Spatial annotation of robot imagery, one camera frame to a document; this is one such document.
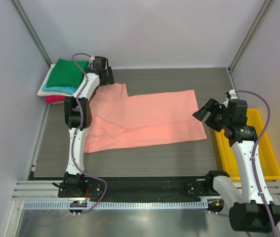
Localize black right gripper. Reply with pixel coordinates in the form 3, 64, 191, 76
193, 98, 232, 133

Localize salmon pink t shirt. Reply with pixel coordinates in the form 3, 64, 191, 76
84, 83, 207, 153

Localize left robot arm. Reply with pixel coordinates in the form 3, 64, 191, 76
58, 53, 114, 198

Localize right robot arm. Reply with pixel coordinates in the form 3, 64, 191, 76
193, 98, 280, 235

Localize cyan folded t shirt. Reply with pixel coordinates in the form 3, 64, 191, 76
42, 84, 77, 95

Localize green folded t shirt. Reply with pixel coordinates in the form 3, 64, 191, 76
46, 59, 84, 88

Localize red folded t shirt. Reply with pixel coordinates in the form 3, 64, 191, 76
45, 95, 65, 104

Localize white folded t shirt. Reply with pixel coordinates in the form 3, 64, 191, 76
37, 64, 77, 97

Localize yellow plastic bin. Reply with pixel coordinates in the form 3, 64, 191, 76
215, 109, 280, 181

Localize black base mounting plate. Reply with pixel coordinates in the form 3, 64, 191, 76
52, 175, 219, 203

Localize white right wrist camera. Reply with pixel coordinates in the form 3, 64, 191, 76
225, 89, 238, 100

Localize left aluminium frame post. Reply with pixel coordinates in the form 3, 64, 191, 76
10, 0, 52, 66

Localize aluminium frame post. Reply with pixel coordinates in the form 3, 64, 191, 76
228, 0, 275, 74
10, 0, 52, 66

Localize right aluminium frame post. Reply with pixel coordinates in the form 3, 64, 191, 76
228, 0, 275, 74

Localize slotted cable duct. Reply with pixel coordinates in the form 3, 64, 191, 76
23, 200, 208, 210

